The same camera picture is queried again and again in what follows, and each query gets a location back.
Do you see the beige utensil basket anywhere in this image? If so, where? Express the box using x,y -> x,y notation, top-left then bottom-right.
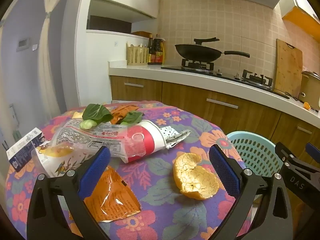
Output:
126,45 -> 150,66

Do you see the black lid handle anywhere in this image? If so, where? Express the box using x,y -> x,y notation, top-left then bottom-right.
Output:
194,37 -> 220,46

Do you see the bok choy leaf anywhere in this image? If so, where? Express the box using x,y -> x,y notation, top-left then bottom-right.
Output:
120,112 -> 143,126

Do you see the floral tablecloth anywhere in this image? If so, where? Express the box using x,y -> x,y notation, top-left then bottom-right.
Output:
5,101 -> 250,240

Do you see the black gas stove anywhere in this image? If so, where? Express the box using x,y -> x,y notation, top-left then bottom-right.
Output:
161,59 -> 274,92

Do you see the teal plastic basket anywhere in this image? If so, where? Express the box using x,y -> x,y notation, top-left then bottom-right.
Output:
226,131 -> 284,178

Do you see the white and yellow snack bag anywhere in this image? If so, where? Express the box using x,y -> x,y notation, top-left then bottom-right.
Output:
31,142 -> 100,178

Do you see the orange snack wrapper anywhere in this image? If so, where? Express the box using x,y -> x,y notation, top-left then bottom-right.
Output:
83,166 -> 141,223

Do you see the black wok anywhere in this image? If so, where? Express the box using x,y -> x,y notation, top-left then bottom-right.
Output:
174,44 -> 250,63

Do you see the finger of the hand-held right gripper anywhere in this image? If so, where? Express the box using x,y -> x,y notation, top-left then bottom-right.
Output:
275,142 -> 320,173
305,142 -> 320,161

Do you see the wooden kitchen cabinet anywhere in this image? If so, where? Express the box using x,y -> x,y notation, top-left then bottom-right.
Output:
110,75 -> 320,155

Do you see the wall control panel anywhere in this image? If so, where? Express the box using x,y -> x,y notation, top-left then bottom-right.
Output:
17,38 -> 31,52

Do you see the crumpled orange wrapper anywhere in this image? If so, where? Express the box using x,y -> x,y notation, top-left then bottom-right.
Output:
110,105 -> 140,124

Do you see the white and blue carton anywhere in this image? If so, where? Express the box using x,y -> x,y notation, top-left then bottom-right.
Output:
6,127 -> 46,172

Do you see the white curtain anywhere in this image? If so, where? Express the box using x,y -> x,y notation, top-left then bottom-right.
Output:
37,0 -> 87,110

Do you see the wooden cutting board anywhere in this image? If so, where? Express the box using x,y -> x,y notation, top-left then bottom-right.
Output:
274,39 -> 303,95

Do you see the beige cooking pot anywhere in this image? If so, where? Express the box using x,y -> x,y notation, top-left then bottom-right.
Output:
300,71 -> 320,103

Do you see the orange wall cabinet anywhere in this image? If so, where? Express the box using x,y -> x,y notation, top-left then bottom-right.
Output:
282,0 -> 320,30

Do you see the polka-dot paper wrapper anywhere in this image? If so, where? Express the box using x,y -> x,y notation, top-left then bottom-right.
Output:
160,126 -> 192,149

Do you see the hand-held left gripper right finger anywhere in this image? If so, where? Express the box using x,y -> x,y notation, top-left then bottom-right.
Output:
209,144 -> 293,240

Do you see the bok choy piece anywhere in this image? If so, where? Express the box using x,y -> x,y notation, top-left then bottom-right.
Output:
80,103 -> 114,130

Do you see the dark sauce bottle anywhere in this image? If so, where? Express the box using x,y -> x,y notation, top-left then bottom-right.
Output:
153,34 -> 164,64
148,34 -> 157,64

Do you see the orange peel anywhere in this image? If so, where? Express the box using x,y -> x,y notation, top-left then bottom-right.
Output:
173,152 -> 220,200

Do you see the red and white paper cup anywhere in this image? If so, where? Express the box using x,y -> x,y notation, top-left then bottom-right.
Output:
122,120 -> 168,163

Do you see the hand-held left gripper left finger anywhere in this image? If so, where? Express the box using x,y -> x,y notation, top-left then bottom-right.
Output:
26,145 -> 112,240

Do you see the clear printed plastic bag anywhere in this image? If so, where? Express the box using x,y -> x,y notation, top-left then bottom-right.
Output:
49,119 -> 150,159

